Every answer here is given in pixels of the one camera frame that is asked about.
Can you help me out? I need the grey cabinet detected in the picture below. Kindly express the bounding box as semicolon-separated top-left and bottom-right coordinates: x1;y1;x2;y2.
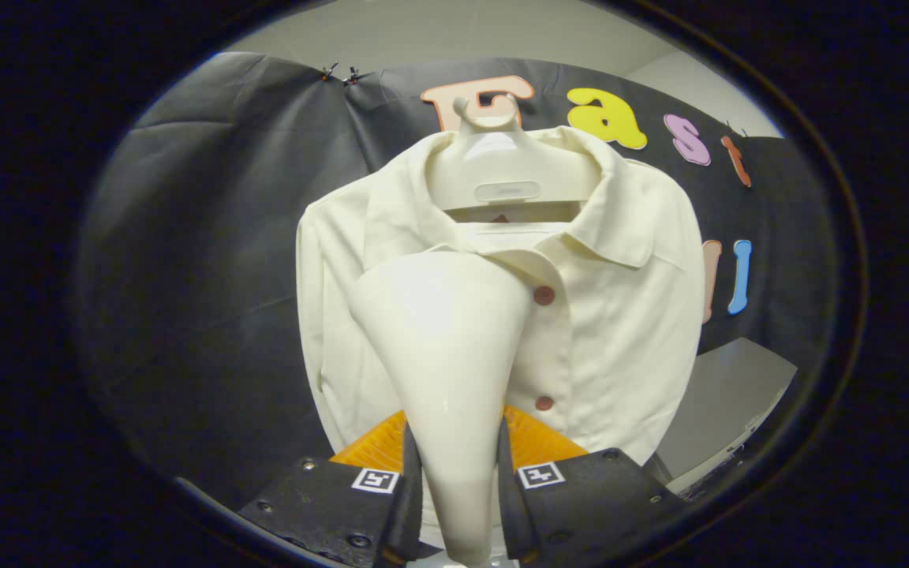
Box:
648;337;799;498

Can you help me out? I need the black backdrop cloth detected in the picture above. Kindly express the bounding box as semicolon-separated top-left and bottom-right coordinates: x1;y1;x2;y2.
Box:
76;51;842;494

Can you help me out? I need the white garment steamer head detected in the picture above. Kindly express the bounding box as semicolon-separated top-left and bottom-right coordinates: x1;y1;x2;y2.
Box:
346;251;535;566

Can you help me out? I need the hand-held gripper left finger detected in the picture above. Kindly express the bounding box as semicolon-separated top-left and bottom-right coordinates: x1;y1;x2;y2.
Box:
238;409;425;568

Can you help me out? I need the cream button-up shirt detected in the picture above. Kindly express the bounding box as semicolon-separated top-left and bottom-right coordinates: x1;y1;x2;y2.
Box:
296;125;706;468

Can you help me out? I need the white plastic hanger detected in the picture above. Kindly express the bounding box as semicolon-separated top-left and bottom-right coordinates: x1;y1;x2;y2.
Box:
426;94;602;214

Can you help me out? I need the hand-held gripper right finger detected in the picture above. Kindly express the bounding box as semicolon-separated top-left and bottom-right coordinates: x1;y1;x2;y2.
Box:
496;404;688;565

